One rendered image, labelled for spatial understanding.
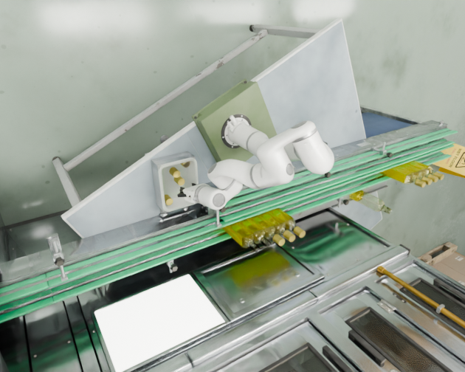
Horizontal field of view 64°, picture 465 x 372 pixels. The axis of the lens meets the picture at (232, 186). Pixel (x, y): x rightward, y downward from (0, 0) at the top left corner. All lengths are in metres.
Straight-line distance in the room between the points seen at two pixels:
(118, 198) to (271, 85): 0.87
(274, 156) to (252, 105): 0.58
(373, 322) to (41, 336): 1.24
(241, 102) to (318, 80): 0.53
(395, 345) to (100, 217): 1.24
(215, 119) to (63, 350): 1.04
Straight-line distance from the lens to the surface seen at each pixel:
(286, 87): 1.88
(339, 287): 1.64
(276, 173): 1.13
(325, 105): 2.08
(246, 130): 1.53
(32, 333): 1.65
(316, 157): 1.14
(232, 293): 1.55
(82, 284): 1.58
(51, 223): 2.28
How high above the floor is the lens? 2.17
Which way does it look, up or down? 50 degrees down
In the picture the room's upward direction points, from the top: 126 degrees clockwise
